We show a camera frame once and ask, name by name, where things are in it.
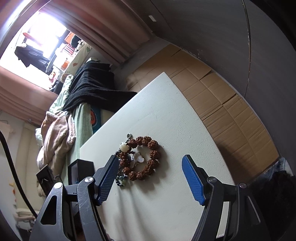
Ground white floral pillow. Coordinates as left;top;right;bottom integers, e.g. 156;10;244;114
64;40;92;76

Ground dark grey wardrobe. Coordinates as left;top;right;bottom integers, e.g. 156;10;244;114
129;0;296;167

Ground pink beige blanket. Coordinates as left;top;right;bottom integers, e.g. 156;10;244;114
37;111;76;176

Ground pink curtain right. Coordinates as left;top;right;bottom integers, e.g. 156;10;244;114
41;0;152;66

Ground flattened cardboard sheets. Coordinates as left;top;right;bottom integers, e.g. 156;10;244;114
125;44;279;183

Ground brown rudraksha bead bracelet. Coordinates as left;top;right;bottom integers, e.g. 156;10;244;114
117;136;162;182

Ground black cable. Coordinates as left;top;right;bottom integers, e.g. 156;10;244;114
0;129;39;219

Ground black jewelry box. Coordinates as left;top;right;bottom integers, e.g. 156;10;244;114
68;159;95;185

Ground black knitted throw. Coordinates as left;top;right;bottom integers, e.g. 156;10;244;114
62;61;137;113

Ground pink curtain left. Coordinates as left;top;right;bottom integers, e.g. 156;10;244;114
0;67;57;126

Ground green bed sheet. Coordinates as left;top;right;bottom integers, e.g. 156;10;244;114
49;75;93;184

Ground dark hanging clothes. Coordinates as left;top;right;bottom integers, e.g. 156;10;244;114
15;45;50;72

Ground white wall socket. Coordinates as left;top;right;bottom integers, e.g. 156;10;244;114
149;15;157;22

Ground pink curtain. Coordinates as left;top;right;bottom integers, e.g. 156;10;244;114
41;0;152;66
0;67;57;126

